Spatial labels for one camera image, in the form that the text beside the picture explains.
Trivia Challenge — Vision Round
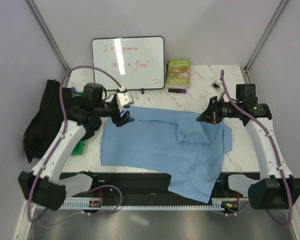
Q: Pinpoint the light blue long sleeve shirt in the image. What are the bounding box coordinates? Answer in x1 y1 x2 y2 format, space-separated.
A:
100 107 233 203

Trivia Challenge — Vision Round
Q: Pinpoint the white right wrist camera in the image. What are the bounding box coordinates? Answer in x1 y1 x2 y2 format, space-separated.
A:
210 81 221 92

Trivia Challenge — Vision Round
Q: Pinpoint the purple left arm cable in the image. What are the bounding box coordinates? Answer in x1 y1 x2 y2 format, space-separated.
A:
26 65 125 222

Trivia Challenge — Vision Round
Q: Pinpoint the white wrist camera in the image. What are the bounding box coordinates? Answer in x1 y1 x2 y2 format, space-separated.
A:
115 87 135 112
210 81 221 92

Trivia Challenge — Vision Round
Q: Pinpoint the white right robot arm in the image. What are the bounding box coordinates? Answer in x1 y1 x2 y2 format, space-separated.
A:
196 83 300 210

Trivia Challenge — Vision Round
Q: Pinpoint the right aluminium frame post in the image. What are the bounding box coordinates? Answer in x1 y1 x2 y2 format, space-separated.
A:
243 0 290 74

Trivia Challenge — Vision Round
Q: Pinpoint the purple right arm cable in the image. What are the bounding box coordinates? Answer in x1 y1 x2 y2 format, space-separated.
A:
219 69 294 227

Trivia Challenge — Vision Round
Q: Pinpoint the green plastic bin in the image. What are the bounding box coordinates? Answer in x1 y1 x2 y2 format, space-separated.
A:
70 87 85 156

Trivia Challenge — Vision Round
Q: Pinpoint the left aluminium frame post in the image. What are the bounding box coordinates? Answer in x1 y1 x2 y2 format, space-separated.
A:
25 0 70 72

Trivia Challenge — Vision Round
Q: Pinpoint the white slotted cable duct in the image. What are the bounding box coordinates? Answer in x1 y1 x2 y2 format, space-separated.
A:
59 198 246 211

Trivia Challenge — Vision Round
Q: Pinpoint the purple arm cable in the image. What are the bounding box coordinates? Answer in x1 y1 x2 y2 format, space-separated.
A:
26 65 125 222
219 69 294 227

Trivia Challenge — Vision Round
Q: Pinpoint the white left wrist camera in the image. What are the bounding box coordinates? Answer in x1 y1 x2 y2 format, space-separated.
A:
115 87 135 112

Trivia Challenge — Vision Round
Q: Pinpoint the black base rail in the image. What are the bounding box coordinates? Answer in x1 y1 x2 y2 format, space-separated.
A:
87 171 247 206

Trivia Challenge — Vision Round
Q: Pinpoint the black long sleeve shirt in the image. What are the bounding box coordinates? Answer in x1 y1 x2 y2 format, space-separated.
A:
23 79 102 163

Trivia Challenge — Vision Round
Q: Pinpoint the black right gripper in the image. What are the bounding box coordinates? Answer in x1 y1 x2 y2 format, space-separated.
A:
197 95 242 124

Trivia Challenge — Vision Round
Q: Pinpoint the aluminium frame post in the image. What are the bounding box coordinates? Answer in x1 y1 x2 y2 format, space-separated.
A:
243 0 290 74
25 0 70 72

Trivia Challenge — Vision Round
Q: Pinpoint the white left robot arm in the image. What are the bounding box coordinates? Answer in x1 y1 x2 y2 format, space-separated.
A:
18 83 134 211

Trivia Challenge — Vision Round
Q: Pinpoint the purple marker pen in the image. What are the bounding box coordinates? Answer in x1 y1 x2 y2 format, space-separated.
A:
168 88 187 94

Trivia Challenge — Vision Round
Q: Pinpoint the green treehouse book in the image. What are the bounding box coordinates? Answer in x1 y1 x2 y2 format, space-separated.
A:
165 59 191 89

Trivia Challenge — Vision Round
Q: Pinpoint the small whiteboard with stand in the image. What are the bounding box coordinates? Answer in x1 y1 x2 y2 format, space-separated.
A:
91 36 166 90

